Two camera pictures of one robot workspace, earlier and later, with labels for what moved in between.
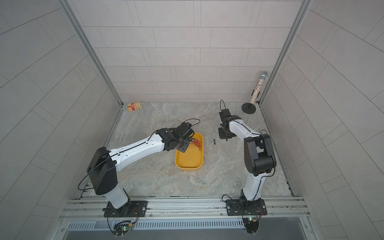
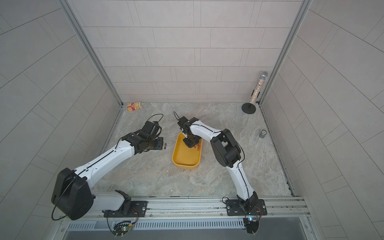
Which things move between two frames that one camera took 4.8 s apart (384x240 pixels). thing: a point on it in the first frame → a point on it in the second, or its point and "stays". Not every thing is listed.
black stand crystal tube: [250, 108] stays
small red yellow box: [134, 106] stays
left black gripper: [186, 144] → [161, 142]
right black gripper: [222, 135] → [190, 144]
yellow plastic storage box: [192, 159] stays
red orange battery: [198, 143] stays
